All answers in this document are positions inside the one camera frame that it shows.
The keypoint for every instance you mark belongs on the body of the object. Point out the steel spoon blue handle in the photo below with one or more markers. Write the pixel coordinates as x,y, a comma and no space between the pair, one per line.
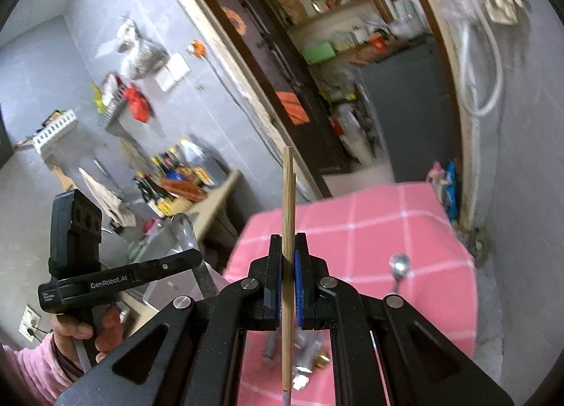
400,266

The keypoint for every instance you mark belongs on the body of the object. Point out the white wall rack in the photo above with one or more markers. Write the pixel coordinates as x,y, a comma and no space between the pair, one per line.
45,140

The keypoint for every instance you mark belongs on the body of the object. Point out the person's left hand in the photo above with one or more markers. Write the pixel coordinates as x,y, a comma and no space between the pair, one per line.
67,330

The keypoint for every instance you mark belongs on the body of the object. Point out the orange sauce packet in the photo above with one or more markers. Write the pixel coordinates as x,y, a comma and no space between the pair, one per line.
184,189

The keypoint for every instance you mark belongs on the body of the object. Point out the pink checked tablecloth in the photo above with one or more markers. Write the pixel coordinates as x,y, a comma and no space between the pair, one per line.
357,235

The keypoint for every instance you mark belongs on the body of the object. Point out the green box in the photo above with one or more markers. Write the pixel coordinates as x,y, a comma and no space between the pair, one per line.
318,53

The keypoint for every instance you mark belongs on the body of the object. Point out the red plastic bag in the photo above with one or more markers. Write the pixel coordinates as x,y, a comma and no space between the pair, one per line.
138,105

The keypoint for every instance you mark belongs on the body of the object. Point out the pink sleeved left forearm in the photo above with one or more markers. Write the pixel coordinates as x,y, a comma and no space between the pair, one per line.
34,376

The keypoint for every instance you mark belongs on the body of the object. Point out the dark grey cabinet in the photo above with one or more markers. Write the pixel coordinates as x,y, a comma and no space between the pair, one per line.
408,98

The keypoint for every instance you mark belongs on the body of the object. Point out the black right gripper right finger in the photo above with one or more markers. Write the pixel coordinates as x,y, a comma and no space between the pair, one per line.
312,309

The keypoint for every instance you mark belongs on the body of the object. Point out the wooden chopstick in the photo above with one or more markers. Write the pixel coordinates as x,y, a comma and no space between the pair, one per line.
287,303

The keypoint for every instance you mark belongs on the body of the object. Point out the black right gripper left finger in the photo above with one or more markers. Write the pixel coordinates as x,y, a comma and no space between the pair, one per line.
267,297

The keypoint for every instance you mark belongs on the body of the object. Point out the wall power socket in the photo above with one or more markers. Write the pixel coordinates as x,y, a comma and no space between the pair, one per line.
29,323

